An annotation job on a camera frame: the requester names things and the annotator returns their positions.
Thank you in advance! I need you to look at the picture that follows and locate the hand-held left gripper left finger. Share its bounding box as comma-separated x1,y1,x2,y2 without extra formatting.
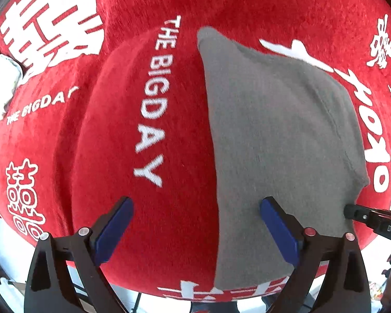
23,196,134,313

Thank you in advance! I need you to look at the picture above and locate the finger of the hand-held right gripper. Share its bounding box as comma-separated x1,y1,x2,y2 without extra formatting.
344,204,391,246

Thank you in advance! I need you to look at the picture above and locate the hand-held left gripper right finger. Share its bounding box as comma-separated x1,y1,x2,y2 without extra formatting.
260,196,372,313

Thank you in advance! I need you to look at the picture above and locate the grey knitted sweater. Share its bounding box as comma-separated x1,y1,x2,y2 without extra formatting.
197,26,370,290

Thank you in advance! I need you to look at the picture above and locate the red printed blanket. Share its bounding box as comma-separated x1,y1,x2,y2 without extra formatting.
0,0,391,304

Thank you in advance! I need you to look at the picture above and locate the white crumpled cloth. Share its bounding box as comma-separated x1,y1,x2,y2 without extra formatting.
0,39,23,123

